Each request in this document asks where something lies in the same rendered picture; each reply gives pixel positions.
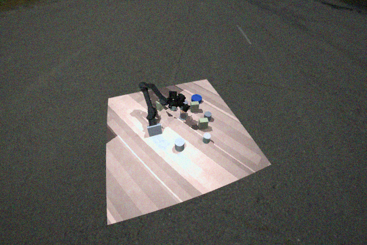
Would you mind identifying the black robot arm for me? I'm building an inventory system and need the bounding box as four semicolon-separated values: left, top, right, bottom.
139;82;186;126

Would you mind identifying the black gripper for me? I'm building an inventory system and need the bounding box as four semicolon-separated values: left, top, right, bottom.
174;99;190;112

